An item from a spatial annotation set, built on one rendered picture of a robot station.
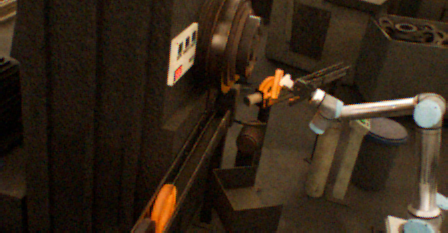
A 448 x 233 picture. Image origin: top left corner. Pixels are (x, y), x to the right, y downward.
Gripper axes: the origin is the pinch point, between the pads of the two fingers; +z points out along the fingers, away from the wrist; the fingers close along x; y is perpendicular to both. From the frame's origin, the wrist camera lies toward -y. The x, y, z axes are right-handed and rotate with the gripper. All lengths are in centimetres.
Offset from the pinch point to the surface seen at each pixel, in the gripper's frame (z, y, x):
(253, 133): -2.6, -32.1, 6.3
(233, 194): -5, -24, 75
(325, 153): -48, -38, -26
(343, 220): -78, -65, -11
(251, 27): 23, 33, 41
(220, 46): 29, 24, 55
